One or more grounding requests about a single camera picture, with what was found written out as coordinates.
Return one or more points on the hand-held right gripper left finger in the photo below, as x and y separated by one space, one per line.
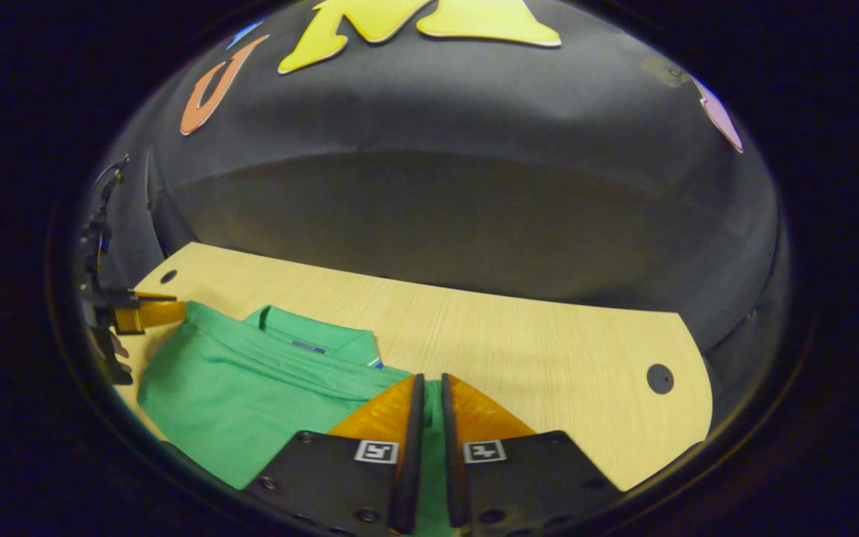
408 462

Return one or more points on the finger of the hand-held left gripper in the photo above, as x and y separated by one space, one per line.
153 313

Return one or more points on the green T-shirt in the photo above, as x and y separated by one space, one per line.
250 388

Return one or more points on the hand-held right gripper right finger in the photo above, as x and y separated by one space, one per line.
453 462

